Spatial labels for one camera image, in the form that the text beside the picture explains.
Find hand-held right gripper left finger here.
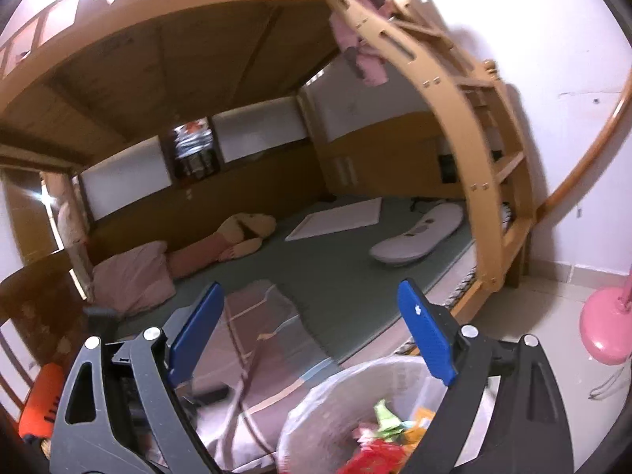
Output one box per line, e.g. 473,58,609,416
49,280,225,474

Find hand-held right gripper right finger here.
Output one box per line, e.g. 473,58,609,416
397,279,576,474

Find yellow snack wrapper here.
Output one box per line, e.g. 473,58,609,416
412,407,438,442

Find small light green wrapper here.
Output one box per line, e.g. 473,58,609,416
372,399,416,442

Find trash bin with white bag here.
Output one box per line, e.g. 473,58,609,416
276,355,450,474

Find pink checked blanket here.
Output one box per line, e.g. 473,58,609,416
148,279,341,472

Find pink pillow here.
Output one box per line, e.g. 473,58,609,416
91,240,176,317

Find white oval device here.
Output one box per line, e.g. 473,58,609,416
369,202,465,268

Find long striped plush doll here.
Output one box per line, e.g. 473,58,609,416
165,213,277,280

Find white flat mat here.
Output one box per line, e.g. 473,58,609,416
285,196,383,243

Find brown patterned cushion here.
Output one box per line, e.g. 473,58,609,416
0,257,100,371

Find orange plastic toy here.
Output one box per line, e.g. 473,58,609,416
19,361,65,440

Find stack of books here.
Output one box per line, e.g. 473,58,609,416
173,118,218,181

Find pink fan base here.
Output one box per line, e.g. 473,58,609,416
580,267,632,366

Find curved wooden handrail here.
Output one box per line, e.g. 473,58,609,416
536,71,632,218

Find pink hanging clothes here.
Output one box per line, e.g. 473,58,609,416
328,0,396,87

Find wooden bunk bed frame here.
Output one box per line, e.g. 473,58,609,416
0,0,539,435

